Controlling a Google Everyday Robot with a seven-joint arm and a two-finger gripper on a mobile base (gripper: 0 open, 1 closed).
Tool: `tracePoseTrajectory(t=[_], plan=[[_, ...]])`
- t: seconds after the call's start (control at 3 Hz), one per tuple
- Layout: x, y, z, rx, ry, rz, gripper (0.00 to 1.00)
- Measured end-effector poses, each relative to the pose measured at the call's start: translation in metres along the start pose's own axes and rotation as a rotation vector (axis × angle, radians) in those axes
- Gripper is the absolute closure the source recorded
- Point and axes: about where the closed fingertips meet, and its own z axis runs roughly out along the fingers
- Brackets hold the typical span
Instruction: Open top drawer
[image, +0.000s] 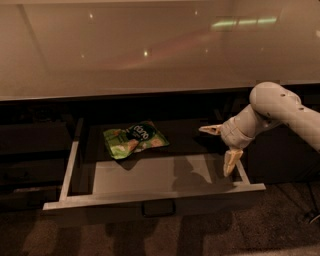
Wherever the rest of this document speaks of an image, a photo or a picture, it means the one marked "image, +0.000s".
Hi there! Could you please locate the dark grey cabinet door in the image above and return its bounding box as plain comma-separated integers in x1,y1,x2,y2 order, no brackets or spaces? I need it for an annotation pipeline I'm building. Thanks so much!
226,89,320,185

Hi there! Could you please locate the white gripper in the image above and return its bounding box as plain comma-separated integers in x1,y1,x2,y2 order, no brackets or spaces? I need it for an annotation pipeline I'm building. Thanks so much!
199,116,255,177

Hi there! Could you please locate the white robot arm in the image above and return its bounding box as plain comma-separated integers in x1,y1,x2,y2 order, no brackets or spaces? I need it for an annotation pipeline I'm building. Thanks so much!
199,82,320,177

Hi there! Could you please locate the green snack bag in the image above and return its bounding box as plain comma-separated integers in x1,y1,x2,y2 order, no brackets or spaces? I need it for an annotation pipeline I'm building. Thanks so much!
103,121,169,160

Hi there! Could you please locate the black cable on floor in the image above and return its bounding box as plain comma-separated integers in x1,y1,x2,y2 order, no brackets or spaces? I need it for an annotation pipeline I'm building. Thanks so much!
293,181,320,225

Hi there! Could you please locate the dark grey drawer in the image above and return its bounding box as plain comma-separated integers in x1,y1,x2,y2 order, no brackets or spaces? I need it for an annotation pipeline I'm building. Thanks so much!
43,118,265,226
0,186,61,212
0,122,72,155
0,159,65,185

